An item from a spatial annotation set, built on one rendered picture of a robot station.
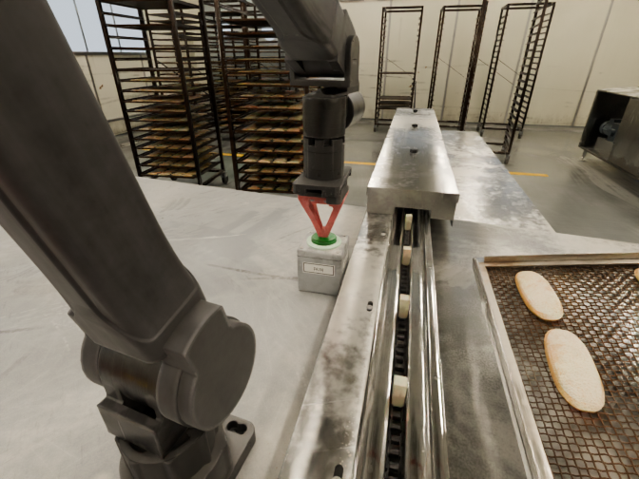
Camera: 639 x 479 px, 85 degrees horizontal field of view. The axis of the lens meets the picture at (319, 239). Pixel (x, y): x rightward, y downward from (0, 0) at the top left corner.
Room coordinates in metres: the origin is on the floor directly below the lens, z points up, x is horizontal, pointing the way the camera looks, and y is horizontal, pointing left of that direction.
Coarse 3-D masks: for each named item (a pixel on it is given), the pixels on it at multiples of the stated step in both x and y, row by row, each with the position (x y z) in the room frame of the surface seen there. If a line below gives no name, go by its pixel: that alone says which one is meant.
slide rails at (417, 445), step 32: (416, 224) 0.65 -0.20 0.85; (416, 256) 0.52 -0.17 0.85; (384, 288) 0.43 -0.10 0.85; (416, 288) 0.43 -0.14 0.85; (384, 320) 0.36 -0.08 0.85; (416, 320) 0.36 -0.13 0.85; (384, 352) 0.30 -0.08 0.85; (416, 352) 0.30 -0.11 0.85; (384, 384) 0.26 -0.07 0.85; (416, 384) 0.26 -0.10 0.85; (384, 416) 0.22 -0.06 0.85; (416, 416) 0.22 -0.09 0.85; (384, 448) 0.19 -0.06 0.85; (416, 448) 0.19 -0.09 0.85
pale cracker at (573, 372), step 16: (560, 336) 0.27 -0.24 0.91; (576, 336) 0.27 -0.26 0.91; (560, 352) 0.25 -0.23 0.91; (576, 352) 0.24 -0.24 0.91; (560, 368) 0.23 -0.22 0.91; (576, 368) 0.22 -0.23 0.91; (592, 368) 0.22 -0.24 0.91; (560, 384) 0.21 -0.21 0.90; (576, 384) 0.21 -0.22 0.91; (592, 384) 0.21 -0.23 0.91; (576, 400) 0.20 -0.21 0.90; (592, 400) 0.19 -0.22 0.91
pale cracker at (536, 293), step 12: (516, 276) 0.38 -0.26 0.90; (528, 276) 0.37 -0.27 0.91; (540, 276) 0.37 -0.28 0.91; (528, 288) 0.35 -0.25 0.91; (540, 288) 0.35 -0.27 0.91; (528, 300) 0.33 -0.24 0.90; (540, 300) 0.32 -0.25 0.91; (552, 300) 0.32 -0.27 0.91; (540, 312) 0.31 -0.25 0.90; (552, 312) 0.30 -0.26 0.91
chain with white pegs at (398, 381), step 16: (400, 272) 0.49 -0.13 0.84; (400, 288) 0.44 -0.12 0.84; (400, 304) 0.37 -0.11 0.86; (400, 320) 0.38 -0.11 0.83; (400, 336) 0.34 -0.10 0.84; (400, 352) 0.31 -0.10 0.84; (400, 368) 0.29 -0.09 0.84; (400, 384) 0.24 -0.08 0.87; (400, 400) 0.24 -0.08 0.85; (400, 416) 0.23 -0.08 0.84; (400, 432) 0.21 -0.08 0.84; (400, 448) 0.19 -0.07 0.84; (400, 464) 0.18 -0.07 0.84
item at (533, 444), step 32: (512, 256) 0.42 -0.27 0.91; (544, 256) 0.41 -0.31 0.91; (576, 256) 0.41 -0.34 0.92; (608, 256) 0.40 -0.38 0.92; (512, 288) 0.37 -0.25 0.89; (576, 288) 0.35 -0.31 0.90; (512, 320) 0.31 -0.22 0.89; (544, 320) 0.30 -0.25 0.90; (512, 352) 0.26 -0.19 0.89; (512, 384) 0.21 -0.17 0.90; (544, 384) 0.22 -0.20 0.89; (608, 384) 0.21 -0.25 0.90; (576, 416) 0.19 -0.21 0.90; (608, 416) 0.18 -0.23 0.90; (544, 448) 0.16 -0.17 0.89; (608, 448) 0.16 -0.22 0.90
